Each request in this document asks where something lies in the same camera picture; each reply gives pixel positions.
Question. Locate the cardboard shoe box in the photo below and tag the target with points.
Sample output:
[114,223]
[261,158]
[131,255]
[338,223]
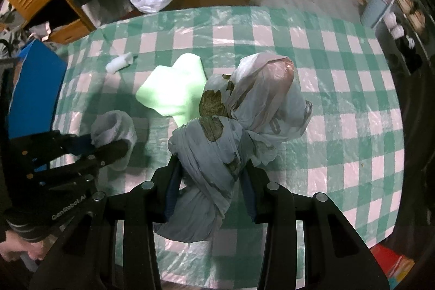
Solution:
[37,89]

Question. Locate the light blue trash bin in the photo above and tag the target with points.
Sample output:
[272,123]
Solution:
[373,11]

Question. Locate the small white roll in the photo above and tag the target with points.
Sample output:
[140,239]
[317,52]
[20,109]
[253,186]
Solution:
[119,62]

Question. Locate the red orange box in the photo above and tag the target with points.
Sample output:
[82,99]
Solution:
[390,266]

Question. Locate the green checkered tablecloth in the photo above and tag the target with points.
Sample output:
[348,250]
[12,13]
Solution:
[340,106]

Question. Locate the person's left forearm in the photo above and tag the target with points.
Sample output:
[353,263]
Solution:
[29,225]

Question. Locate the metal shoe rack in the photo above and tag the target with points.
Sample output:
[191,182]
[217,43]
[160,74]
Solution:
[411,21]

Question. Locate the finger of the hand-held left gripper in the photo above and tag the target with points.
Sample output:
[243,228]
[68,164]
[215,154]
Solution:
[80,144]
[112,152]

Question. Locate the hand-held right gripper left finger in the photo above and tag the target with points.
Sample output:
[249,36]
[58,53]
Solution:
[171,191]

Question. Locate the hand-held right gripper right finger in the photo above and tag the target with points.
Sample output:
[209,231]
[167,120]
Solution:
[249,198]

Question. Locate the light green cloth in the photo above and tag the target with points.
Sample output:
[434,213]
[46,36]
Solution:
[170,86]

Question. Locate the white sock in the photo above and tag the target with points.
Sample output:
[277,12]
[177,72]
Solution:
[112,127]

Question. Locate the person's left hand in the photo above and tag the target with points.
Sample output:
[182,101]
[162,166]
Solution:
[15,245]

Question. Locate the leaf print cloth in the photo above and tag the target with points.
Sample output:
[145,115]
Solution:
[204,147]

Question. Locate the grey clothes pile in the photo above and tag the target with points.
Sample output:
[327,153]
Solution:
[37,31]

